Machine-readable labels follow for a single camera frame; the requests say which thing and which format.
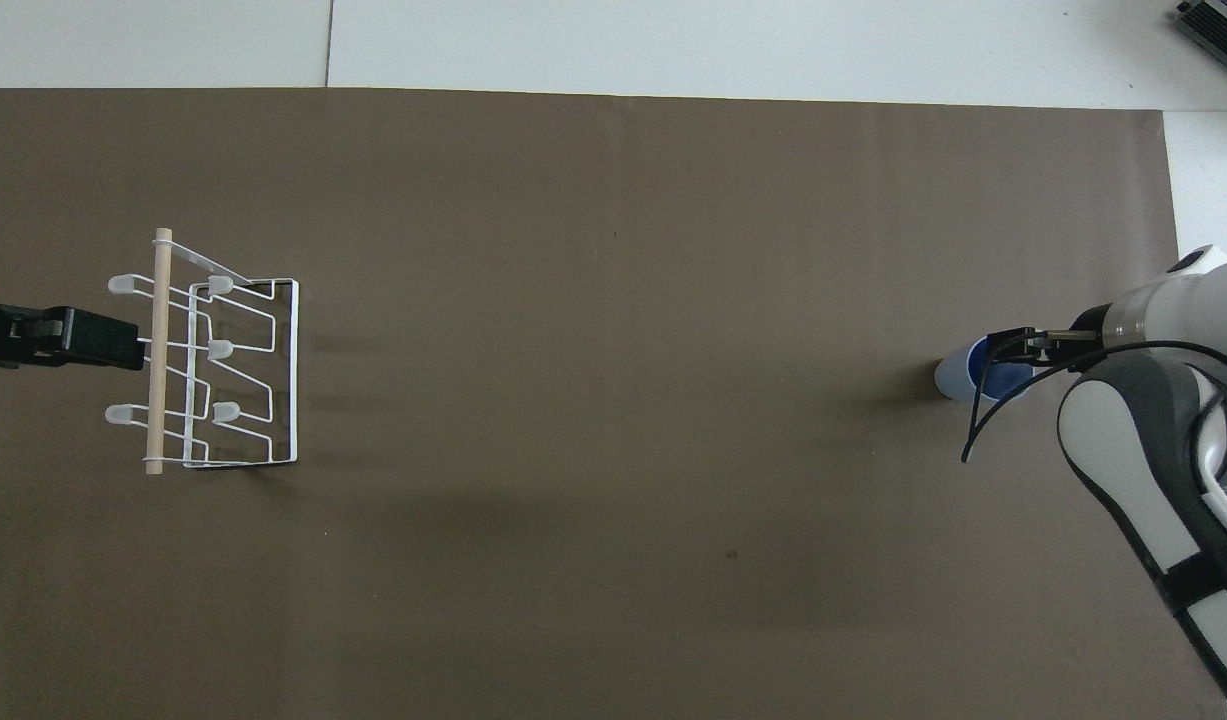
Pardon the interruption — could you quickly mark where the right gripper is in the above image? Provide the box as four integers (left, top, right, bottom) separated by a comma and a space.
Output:
986, 305, 1111, 375

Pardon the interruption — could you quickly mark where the white cup blue inside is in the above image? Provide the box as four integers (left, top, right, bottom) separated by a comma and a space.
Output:
934, 335, 1036, 404

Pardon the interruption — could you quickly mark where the grey ribbed metal box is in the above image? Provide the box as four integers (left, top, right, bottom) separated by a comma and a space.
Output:
1175, 0, 1227, 73

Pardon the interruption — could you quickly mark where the black cable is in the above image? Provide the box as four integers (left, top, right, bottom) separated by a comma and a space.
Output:
961, 340, 1227, 465

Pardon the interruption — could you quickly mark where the white wire cup holder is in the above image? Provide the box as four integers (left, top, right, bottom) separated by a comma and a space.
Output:
105, 228, 302, 476

